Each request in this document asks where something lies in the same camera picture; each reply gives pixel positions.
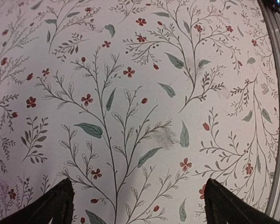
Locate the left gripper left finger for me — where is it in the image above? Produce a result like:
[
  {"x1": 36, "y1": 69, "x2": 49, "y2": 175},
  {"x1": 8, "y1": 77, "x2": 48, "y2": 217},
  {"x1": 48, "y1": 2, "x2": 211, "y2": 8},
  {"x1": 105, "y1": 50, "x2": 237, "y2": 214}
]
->
[{"x1": 0, "y1": 178, "x2": 74, "y2": 224}]

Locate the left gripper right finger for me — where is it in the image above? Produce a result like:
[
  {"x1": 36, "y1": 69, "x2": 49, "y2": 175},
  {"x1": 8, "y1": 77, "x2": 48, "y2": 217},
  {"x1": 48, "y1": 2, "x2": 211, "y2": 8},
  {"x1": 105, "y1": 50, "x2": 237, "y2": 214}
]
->
[{"x1": 204, "y1": 178, "x2": 280, "y2": 224}]

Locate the floral tablecloth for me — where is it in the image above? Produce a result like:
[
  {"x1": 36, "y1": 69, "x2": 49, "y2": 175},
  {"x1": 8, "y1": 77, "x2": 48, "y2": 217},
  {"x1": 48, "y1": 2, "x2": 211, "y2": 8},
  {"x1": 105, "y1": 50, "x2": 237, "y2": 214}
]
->
[{"x1": 0, "y1": 0, "x2": 279, "y2": 224}]

